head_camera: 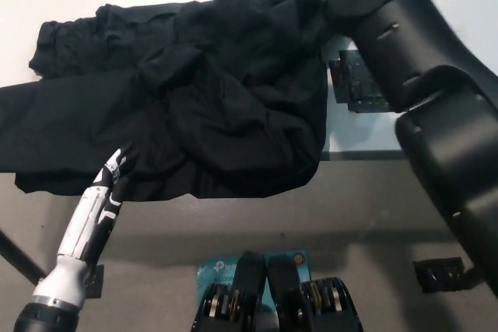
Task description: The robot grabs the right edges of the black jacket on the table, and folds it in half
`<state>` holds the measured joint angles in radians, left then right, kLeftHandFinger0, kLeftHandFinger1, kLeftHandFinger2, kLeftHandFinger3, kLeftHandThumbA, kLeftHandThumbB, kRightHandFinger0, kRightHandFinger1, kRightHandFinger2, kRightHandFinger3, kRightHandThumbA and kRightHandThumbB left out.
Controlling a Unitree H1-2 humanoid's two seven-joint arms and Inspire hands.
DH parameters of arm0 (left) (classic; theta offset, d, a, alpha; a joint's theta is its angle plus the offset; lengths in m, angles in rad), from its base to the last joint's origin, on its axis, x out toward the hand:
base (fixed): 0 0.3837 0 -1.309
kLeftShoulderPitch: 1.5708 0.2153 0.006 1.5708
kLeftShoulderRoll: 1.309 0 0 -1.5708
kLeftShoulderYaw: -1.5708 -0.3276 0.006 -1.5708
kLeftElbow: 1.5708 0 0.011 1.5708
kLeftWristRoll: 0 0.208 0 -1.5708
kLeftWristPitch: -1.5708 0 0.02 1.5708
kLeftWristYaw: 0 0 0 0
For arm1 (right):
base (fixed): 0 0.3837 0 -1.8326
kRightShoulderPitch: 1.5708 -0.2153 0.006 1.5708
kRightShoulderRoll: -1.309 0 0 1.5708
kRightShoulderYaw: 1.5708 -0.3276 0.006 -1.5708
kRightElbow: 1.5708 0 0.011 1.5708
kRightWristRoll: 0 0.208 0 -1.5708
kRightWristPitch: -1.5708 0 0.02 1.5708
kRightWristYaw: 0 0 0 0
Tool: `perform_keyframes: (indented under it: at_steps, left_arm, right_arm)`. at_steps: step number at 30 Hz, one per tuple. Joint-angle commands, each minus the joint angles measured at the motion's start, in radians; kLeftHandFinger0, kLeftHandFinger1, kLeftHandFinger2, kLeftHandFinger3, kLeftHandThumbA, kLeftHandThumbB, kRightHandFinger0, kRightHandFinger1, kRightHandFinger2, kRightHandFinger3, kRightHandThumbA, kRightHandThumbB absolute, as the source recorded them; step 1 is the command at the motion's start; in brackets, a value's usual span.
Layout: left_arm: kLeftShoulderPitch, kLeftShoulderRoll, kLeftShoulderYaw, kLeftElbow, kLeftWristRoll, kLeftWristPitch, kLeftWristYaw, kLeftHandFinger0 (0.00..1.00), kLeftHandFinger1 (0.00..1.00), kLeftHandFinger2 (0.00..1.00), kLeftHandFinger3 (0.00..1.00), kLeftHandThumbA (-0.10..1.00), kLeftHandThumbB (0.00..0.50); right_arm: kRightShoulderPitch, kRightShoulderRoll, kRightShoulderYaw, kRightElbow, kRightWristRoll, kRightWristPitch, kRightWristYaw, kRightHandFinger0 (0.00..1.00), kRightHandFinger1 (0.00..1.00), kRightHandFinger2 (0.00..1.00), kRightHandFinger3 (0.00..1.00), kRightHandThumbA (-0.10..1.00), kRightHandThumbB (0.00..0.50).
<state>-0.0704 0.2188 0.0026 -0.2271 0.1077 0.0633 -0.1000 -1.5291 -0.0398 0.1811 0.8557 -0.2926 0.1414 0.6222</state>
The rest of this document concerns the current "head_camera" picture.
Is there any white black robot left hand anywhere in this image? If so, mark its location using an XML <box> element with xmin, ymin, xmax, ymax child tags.
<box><xmin>57</xmin><ymin>148</ymin><xmax>129</xmax><ymax>261</ymax></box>

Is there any black jacket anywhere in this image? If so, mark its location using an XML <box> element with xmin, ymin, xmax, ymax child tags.
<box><xmin>0</xmin><ymin>0</ymin><xmax>339</xmax><ymax>200</ymax></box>

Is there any robot left black body block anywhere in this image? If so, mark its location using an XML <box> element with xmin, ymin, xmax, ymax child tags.
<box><xmin>191</xmin><ymin>251</ymin><xmax>268</xmax><ymax>332</ymax></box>

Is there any black table leg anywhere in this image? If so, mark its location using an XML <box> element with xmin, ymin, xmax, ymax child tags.
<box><xmin>461</xmin><ymin>264</ymin><xmax>486</xmax><ymax>291</ymax></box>
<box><xmin>0</xmin><ymin>229</ymin><xmax>47</xmax><ymax>287</ymax></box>

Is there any teal tp-link cardboard box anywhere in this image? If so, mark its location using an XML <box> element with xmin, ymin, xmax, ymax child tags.
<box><xmin>196</xmin><ymin>250</ymin><xmax>310</xmax><ymax>306</ymax></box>

